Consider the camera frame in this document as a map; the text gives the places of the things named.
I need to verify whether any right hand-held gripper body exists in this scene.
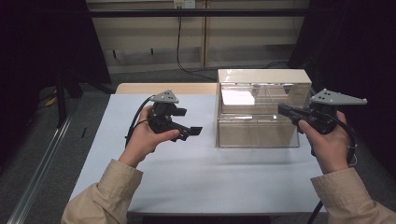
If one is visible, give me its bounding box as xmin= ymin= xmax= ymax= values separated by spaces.
xmin=303 ymin=88 xmax=369 ymax=135

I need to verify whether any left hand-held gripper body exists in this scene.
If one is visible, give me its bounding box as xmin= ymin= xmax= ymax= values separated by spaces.
xmin=148 ymin=90 xmax=180 ymax=134

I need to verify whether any beige display box clear lid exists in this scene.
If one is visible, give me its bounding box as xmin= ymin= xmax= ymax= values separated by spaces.
xmin=215 ymin=68 xmax=313 ymax=149

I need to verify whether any person's right hand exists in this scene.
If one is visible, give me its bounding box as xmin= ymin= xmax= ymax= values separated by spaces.
xmin=298 ymin=111 xmax=351 ymax=175

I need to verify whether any person's left hand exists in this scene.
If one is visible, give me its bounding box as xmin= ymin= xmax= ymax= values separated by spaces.
xmin=120 ymin=105 xmax=182 ymax=169

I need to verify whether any pale blue table cover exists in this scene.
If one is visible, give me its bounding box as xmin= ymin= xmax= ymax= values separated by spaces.
xmin=69 ymin=92 xmax=327 ymax=215

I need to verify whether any black curtain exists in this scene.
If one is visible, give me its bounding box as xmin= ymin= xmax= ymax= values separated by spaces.
xmin=0 ymin=0 xmax=112 ymax=162
xmin=289 ymin=0 xmax=396 ymax=176

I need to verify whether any black stand leg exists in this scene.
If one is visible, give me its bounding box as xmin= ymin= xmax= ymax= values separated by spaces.
xmin=55 ymin=70 xmax=69 ymax=129

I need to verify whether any left hand-held gripper black cable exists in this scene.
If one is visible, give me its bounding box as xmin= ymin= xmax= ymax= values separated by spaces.
xmin=124 ymin=95 xmax=154 ymax=147

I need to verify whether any hand-held gripper black cable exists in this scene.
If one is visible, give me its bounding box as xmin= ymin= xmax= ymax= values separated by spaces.
xmin=306 ymin=116 xmax=359 ymax=224
xmin=124 ymin=95 xmax=154 ymax=147

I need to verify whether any right hand-held gripper black cable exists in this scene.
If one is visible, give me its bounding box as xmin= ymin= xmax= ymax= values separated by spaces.
xmin=306 ymin=116 xmax=359 ymax=224

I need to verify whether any black floor cable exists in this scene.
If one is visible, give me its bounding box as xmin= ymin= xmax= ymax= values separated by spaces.
xmin=261 ymin=61 xmax=290 ymax=70

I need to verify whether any black wall cable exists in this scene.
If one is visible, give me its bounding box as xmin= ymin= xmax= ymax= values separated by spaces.
xmin=176 ymin=7 xmax=219 ymax=83

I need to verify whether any black horizontal wall rail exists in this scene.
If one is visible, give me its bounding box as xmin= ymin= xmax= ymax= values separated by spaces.
xmin=88 ymin=8 xmax=310 ymax=19

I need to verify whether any white wall socket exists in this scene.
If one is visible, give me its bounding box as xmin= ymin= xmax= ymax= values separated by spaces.
xmin=173 ymin=0 xmax=196 ymax=9

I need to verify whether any metal floor rail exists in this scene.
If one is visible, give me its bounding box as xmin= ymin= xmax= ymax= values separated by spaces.
xmin=6 ymin=115 xmax=75 ymax=224

